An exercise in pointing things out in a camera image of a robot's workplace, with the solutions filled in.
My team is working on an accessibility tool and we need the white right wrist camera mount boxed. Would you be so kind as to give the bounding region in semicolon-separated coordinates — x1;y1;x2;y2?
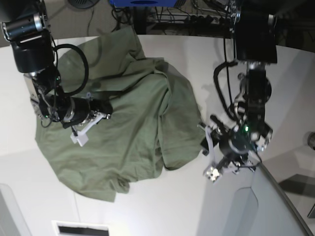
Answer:
70;112;111;147

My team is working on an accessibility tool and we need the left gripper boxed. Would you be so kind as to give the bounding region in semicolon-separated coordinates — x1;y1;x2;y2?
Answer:
200;115;258;174

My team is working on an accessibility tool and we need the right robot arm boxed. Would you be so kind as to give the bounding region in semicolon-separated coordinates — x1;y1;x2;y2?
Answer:
0;0;113;129

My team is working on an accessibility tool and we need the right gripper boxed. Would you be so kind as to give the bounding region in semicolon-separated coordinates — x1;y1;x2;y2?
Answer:
61;92;113;129

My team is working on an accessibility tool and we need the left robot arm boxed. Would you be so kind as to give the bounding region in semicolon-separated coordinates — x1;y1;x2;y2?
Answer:
200;0;278;181

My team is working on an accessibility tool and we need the black power strip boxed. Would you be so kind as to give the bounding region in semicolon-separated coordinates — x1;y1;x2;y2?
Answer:
185;15;224;25

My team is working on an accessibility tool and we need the green t-shirt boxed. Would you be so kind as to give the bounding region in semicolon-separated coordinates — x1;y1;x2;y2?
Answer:
35;27;204;202

